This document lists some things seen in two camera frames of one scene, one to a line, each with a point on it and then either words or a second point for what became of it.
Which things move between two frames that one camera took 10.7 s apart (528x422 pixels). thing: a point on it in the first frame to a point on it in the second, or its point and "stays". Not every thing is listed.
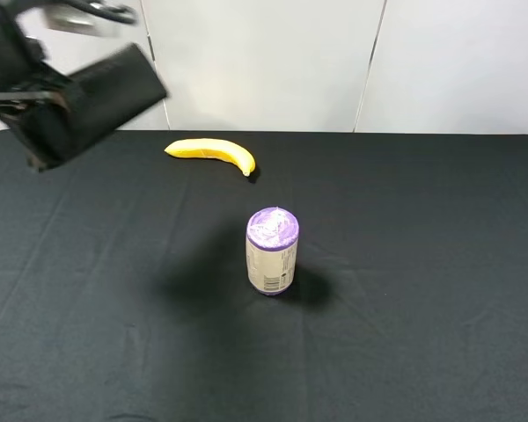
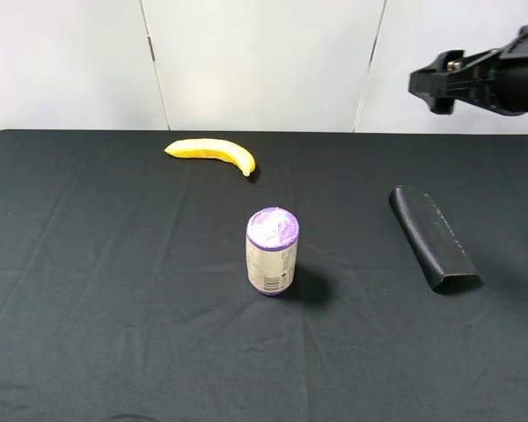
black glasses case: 105,92 to 435,245
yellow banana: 201,148 stays
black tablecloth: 355,276 stays
